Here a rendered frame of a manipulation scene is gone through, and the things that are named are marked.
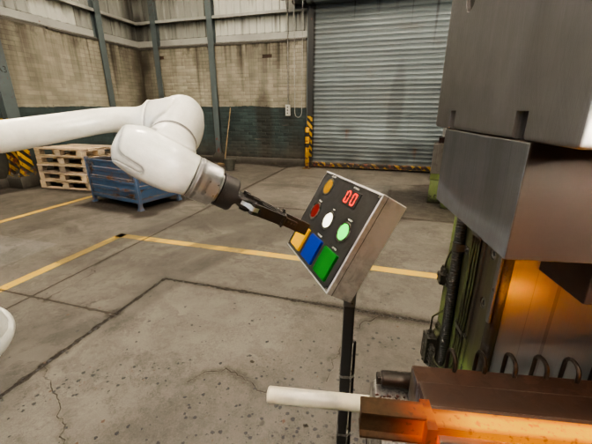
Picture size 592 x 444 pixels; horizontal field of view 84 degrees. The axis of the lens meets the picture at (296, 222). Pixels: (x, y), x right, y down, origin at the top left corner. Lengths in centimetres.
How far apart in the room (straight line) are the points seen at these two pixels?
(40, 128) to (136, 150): 23
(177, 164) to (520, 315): 68
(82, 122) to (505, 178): 77
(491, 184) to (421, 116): 791
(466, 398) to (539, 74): 44
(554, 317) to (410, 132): 766
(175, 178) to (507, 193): 55
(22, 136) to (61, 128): 7
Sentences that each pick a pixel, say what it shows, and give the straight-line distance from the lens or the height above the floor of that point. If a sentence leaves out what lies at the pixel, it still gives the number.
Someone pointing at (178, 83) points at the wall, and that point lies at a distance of 1015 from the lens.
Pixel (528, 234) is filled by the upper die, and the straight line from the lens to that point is 32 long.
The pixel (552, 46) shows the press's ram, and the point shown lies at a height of 143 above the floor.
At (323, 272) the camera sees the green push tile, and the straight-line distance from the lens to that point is 85.
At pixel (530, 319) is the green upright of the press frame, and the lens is 72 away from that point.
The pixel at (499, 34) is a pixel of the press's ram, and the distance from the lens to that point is 38.
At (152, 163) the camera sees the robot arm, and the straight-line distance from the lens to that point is 67.
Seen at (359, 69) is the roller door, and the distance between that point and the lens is 835.
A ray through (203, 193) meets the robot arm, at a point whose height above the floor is 123.
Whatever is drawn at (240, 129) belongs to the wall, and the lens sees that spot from 922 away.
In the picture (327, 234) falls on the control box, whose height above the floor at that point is 106.
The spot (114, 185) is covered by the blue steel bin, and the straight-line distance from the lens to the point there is 561.
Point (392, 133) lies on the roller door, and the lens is 826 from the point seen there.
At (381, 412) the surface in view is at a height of 102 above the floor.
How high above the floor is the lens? 139
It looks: 19 degrees down
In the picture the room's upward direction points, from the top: straight up
